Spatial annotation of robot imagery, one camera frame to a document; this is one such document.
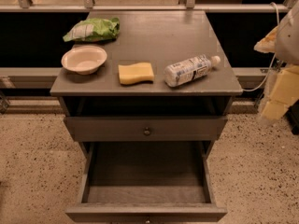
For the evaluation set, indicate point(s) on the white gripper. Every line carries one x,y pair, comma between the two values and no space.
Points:
289,37

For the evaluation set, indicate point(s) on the clear plastic water bottle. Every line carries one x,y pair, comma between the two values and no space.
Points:
177,74

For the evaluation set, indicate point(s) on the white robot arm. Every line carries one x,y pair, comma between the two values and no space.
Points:
283,40

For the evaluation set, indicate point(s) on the grey wooden drawer cabinet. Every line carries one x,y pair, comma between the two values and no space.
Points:
159,38

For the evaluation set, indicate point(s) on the open grey bottom drawer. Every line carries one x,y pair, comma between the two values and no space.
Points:
147,183

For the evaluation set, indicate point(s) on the closed grey drawer with knob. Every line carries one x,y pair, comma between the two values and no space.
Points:
118,129

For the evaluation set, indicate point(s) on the yellow sponge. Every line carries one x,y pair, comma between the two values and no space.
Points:
134,73

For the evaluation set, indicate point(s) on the green chip bag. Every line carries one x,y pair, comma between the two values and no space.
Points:
93,30

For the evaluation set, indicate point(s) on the white bowl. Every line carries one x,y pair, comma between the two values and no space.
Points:
84,60

